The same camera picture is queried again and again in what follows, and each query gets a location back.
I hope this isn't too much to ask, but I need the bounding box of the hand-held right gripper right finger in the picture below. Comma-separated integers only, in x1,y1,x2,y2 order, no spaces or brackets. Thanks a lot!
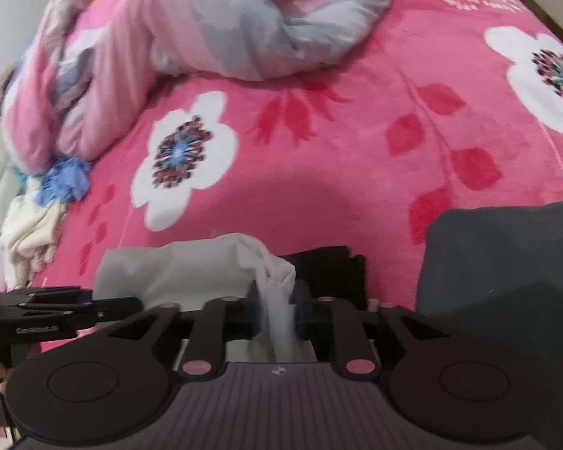
292,280,451,380

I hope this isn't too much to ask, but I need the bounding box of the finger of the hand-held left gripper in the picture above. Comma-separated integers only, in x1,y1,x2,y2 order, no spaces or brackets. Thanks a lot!
18,285,95,306
15,296,145,338

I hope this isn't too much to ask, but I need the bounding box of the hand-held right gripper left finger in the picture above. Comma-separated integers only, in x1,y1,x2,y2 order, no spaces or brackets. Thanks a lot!
105,281,269,380

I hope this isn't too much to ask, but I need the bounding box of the white shirt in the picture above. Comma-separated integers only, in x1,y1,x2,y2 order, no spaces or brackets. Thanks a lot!
94,232,297,363

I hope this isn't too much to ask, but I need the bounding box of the black cloth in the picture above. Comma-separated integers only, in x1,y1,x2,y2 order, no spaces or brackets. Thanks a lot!
280,244,370,312

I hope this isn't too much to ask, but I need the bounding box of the cream fleece cloth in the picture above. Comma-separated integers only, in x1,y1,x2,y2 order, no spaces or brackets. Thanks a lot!
0,179,69,288

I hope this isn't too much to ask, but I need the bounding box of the blue crumpled cloth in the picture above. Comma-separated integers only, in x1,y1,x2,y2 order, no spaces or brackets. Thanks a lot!
40,156,93,205

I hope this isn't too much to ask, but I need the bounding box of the pink floral blanket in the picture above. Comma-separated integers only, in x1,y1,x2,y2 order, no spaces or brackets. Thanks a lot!
0,0,563,312

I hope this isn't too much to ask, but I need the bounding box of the dark grey cloth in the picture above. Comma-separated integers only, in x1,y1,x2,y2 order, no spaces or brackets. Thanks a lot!
415,199,563,434

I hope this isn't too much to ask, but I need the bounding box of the pink striped quilt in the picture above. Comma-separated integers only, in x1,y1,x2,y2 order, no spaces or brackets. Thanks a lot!
2,0,408,173

